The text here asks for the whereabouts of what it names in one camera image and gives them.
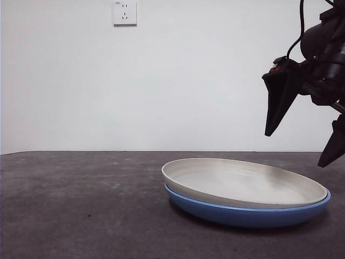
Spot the blue round plate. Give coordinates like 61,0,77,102
164,183,332,229

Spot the white wall socket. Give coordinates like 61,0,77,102
113,0,137,27

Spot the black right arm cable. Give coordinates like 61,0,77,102
286,0,308,59

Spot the white round plate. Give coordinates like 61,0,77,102
161,158,328,210

